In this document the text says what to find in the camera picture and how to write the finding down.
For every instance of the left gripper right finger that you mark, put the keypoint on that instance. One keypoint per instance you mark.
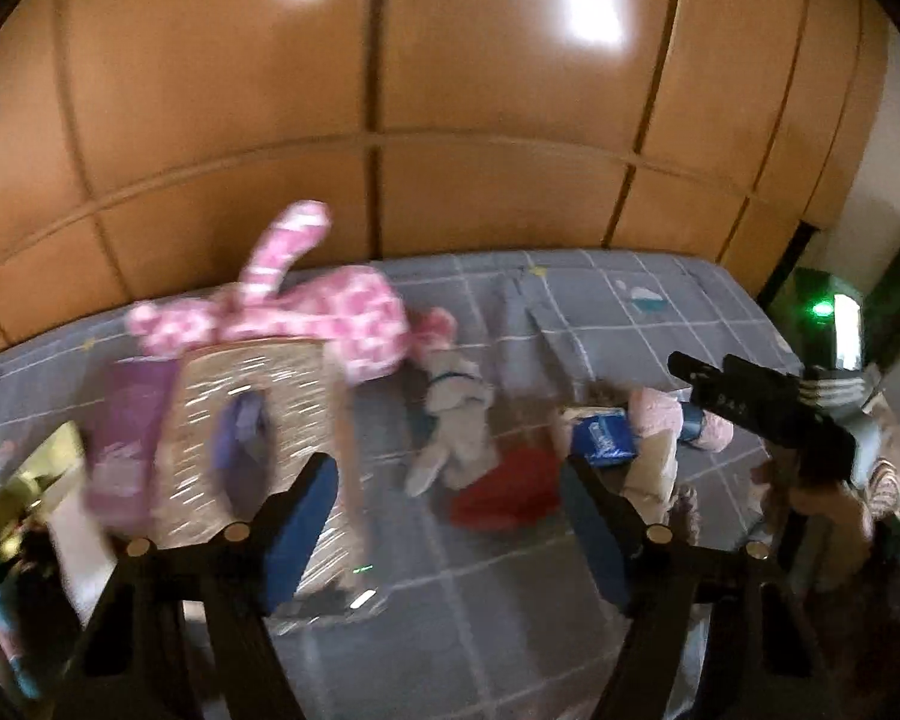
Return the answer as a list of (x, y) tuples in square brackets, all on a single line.
[(760, 660)]

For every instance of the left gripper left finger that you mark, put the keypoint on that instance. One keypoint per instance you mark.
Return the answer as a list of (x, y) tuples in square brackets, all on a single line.
[(131, 662)]

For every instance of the cream cloth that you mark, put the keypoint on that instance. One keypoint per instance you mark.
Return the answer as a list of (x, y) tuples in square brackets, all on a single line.
[(651, 477)]

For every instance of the blue Tempo tissue pack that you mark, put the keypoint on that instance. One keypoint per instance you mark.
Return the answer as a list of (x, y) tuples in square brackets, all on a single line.
[(603, 439)]

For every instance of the white sock pair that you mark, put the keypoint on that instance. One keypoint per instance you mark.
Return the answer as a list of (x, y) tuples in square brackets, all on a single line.
[(460, 449)]

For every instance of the red knitted hat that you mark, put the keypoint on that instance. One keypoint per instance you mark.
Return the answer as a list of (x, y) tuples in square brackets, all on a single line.
[(522, 490)]

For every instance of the person right hand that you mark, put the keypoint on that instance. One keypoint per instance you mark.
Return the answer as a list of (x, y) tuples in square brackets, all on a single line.
[(820, 536)]

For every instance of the ornate silver tissue box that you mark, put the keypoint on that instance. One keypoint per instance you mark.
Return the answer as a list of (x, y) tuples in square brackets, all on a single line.
[(243, 420)]

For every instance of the purple cardboard box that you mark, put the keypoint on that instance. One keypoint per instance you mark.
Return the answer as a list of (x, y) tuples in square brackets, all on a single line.
[(123, 440)]

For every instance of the grey checked bed sheet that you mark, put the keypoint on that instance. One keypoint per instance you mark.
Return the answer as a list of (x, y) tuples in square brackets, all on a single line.
[(474, 625)]

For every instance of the gold metal tray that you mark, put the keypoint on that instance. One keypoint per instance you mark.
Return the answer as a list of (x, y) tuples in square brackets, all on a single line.
[(57, 455)]

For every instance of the pink spotted plush toy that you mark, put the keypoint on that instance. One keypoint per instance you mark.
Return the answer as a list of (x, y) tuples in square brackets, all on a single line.
[(353, 308)]

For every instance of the wooden wardrobe wall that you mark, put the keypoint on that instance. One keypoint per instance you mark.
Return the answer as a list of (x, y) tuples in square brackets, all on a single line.
[(144, 144)]

